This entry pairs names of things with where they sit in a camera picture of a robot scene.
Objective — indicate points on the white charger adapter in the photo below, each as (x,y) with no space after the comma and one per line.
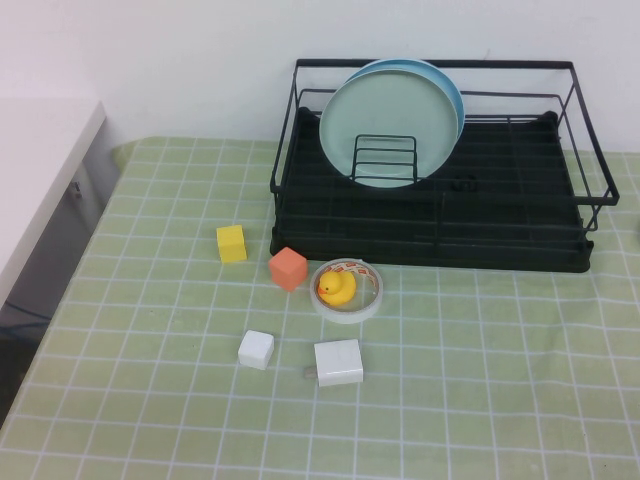
(339,362)

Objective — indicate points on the mint green plate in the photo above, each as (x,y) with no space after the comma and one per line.
(385,110)

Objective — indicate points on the green checked tablecloth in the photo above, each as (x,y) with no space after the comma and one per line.
(450,375)

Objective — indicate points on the small metal bracket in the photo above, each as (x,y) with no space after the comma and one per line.
(76,190)

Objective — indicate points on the yellow rubber duck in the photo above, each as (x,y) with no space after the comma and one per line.
(337,287)

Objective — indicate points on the orange foam cube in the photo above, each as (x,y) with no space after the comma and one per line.
(287,270)

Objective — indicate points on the white foam cube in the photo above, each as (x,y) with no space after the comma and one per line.
(255,349)

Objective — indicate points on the yellow foam cube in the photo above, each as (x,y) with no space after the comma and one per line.
(231,244)

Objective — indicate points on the white side table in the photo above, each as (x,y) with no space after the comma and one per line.
(35,150)

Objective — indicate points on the light blue plate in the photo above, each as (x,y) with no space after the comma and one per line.
(450,95)

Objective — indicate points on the white tape roll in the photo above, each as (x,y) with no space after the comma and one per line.
(345,315)

